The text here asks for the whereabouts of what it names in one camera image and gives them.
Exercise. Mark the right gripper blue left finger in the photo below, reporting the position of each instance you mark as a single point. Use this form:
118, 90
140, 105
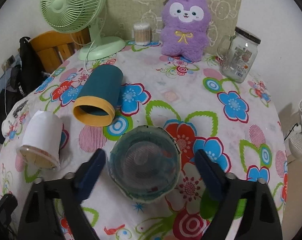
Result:
39, 219

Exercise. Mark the white wall socket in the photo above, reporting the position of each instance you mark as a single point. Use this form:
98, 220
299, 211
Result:
8, 63

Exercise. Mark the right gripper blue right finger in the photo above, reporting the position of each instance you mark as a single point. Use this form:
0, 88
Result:
260, 218

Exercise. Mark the cotton swab container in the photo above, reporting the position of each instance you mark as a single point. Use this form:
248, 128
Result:
142, 33

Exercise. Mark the teal cup with yellow rim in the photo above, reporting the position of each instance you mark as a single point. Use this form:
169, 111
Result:
97, 101

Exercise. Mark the white printed t-shirt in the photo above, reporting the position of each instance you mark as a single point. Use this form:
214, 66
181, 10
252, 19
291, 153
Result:
8, 125

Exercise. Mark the floral tablecloth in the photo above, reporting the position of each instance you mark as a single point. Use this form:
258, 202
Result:
235, 124

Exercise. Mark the green desk fan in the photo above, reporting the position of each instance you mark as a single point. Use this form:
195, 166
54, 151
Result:
71, 16

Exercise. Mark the wooden chair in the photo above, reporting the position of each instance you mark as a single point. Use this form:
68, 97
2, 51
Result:
54, 48

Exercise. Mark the glass jar with dark lid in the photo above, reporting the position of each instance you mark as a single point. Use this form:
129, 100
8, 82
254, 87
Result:
238, 53

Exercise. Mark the clear cup with yellow sleeve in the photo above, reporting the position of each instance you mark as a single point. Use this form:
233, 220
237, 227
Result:
145, 163

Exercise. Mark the purple plush toy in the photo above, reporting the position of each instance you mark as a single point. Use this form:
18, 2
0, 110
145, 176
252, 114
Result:
185, 24

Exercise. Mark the green cartoon placemat board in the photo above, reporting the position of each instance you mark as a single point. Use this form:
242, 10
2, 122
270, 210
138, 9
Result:
119, 16

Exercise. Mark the white-sleeved clear plastic cup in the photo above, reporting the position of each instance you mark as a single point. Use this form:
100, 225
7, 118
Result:
41, 141

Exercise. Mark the small green cup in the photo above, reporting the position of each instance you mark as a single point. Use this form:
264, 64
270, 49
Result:
209, 206

